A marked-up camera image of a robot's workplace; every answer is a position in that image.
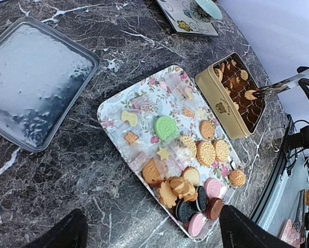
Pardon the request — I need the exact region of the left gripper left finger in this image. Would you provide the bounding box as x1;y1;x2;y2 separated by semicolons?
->
23;209;88;247

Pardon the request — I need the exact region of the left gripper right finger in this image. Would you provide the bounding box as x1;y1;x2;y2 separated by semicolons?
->
219;205;284;247

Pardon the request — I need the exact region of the floral cookie tray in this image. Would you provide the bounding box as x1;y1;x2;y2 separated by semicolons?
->
97;65;243;242

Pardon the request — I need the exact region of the brown chocolate cookie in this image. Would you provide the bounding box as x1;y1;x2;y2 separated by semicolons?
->
205;197;224;221

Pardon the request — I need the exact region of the pink sandwich cookie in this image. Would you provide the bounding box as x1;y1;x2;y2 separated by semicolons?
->
204;178;221;199
188;213;205;237

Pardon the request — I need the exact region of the black sandwich cookie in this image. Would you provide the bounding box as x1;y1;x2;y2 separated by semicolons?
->
175;199;196;223
195;186;207;212

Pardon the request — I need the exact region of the swirl butter cookie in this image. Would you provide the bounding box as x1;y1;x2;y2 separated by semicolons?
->
229;169;246;187

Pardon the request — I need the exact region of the dotted round yellow biscuit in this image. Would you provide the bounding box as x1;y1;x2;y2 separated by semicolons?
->
196;141;215;167

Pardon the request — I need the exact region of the green sandwich cookie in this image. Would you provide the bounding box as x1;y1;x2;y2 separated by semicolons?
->
154;116;178;141

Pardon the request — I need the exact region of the gold cookie tin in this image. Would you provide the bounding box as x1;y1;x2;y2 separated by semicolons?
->
195;53;266;140

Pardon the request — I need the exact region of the silver tin lid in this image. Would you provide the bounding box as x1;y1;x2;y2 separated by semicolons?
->
0;17;99;152

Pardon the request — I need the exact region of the light green ceramic bowl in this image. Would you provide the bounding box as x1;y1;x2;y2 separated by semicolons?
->
190;0;223;22

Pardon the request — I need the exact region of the square floral plate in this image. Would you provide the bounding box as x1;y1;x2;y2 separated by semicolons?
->
157;0;219;37

